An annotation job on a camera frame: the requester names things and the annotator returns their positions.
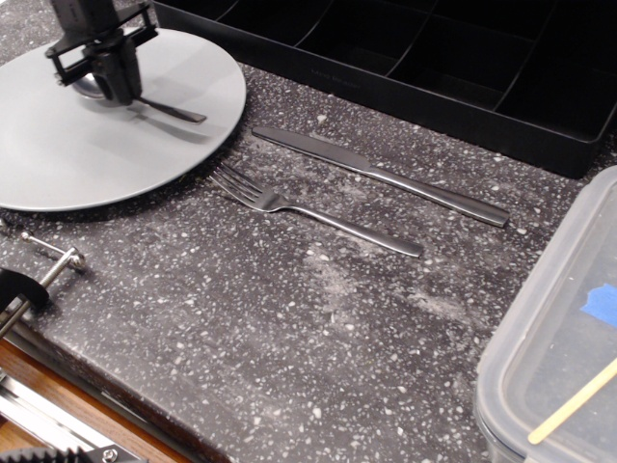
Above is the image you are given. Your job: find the metal rail with screw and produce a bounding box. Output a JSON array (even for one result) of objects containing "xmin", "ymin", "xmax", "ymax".
[{"xmin": 1, "ymin": 373, "xmax": 144, "ymax": 462}]

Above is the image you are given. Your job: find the black braided cable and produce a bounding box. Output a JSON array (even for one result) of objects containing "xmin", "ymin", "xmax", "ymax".
[{"xmin": 0, "ymin": 446, "xmax": 97, "ymax": 463}]

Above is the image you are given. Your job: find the silver metal knife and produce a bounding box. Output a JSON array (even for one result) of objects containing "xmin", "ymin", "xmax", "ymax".
[{"xmin": 252, "ymin": 126, "xmax": 510, "ymax": 228}]

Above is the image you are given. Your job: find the wooden stick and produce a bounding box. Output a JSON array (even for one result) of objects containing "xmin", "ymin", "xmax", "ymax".
[{"xmin": 527, "ymin": 360, "xmax": 616, "ymax": 445}]

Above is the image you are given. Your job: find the metal clamp with black knob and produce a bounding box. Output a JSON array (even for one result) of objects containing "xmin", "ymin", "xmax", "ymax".
[{"xmin": 1, "ymin": 231, "xmax": 86, "ymax": 338}]

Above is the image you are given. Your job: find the clear plastic container lid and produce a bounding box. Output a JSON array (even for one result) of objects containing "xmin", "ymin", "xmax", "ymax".
[{"xmin": 474, "ymin": 167, "xmax": 616, "ymax": 462}]

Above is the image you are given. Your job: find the blue tape piece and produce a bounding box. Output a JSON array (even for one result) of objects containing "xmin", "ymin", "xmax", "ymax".
[{"xmin": 581, "ymin": 284, "xmax": 617, "ymax": 326}]

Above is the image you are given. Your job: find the silver metal spoon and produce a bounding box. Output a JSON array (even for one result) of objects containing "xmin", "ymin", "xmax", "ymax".
[{"xmin": 72, "ymin": 73, "xmax": 207, "ymax": 124}]

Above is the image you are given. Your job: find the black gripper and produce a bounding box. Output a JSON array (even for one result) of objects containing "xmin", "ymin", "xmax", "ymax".
[{"xmin": 45, "ymin": 1, "xmax": 157, "ymax": 104}]

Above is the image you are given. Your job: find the grey round plate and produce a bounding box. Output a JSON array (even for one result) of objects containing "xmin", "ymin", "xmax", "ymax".
[{"xmin": 1, "ymin": 29, "xmax": 246, "ymax": 212}]

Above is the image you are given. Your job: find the silver metal fork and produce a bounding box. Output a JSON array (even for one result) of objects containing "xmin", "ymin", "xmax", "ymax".
[{"xmin": 209, "ymin": 163, "xmax": 423, "ymax": 258}]

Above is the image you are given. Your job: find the black cutlery organizer tray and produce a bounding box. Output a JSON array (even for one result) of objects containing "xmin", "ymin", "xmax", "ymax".
[{"xmin": 154, "ymin": 0, "xmax": 616, "ymax": 178}]

